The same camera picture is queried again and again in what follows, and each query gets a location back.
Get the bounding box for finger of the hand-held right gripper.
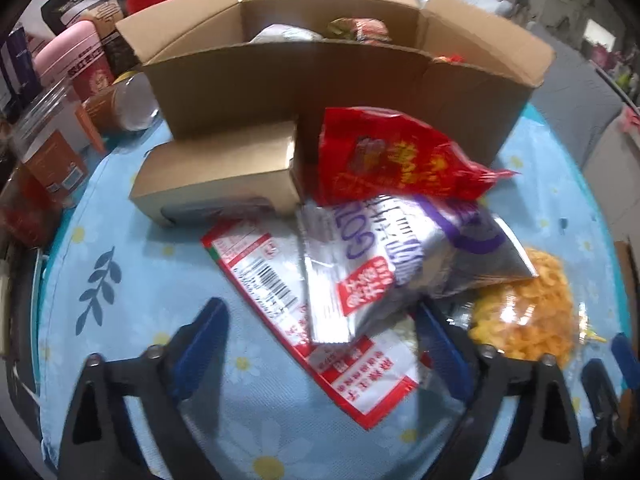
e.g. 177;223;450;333
581;357;623;433
612;332;640;393

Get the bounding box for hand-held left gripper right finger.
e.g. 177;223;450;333
415;302;583;480

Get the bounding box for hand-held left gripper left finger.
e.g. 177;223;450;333
59;297;231;480

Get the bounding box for yellow corn snack bag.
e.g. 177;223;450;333
467;246;608;368

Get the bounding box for red white packet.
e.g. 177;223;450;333
201;217;433;432

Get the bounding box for silver purple snack bag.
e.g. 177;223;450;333
295;194;538;345

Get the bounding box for small gold box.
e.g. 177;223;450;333
129;121;301;228

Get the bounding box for red gold snack bag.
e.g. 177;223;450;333
316;106;518;207

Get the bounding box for cardboard box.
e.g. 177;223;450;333
115;0;557;166
614;240;635;321

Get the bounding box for white bread-print packet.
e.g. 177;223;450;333
247;24;326;43

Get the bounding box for brown red snack packet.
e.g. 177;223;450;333
327;17;393;42

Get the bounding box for blue floral tablecloth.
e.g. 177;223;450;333
37;102;633;480

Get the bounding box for flat cardboard box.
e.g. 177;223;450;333
614;240;635;321

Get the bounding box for dark glass jar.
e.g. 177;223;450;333
0;170;66;248

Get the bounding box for clear jar orange label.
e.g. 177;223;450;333
10;85;108;206

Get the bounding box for clear jar brown contents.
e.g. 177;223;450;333
82;77;161;133

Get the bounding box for grey covered chair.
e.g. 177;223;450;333
515;25;626;181
440;0;506;16

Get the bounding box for pink canister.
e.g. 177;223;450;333
34;21;118;103

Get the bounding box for purple label jar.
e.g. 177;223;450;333
0;25;43;111

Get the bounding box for black printed bag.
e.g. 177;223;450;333
41;0;198;68

